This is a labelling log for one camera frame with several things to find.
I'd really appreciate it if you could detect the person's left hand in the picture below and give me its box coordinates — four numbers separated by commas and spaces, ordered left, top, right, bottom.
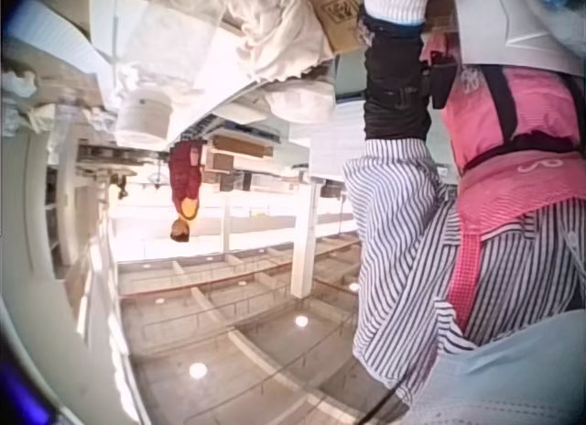
358, 0, 437, 26

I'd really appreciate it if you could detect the brown cardboard box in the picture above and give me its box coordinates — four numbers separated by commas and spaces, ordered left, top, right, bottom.
299, 0, 369, 56

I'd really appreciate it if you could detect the white crumpled cloth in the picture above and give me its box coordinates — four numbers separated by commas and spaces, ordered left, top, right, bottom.
236, 0, 341, 85

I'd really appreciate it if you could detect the white angled panel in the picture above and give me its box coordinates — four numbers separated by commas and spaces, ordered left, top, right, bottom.
450, 0, 586, 77

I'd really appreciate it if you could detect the shelf with brown cartons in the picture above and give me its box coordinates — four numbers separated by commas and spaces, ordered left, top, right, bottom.
200, 130, 281, 193

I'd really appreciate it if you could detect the clear plastic bag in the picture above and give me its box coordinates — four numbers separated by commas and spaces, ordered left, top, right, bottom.
113, 0, 230, 106

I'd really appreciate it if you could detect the white square pillar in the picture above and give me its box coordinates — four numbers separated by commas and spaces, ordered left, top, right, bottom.
289, 176, 320, 299

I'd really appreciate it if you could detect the white round tub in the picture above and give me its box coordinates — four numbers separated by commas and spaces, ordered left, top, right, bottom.
113, 87, 174, 147

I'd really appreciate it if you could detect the heap of crumpled white material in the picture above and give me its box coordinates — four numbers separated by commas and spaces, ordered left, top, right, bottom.
0, 69, 57, 138

